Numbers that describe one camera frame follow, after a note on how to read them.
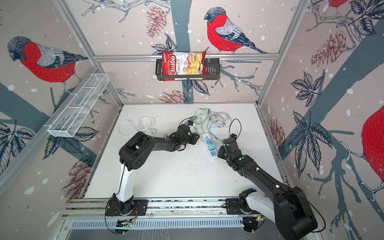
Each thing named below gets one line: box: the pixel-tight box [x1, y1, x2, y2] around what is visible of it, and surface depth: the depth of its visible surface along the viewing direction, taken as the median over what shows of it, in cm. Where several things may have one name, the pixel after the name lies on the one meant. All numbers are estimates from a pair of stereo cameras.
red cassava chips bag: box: [162, 50, 208, 82], surface depth 90 cm
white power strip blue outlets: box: [201, 132, 218, 161], surface depth 93 cm
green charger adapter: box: [202, 108, 211, 115], surface depth 116 cm
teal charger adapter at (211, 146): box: [208, 142, 216, 151], surface depth 91 cm
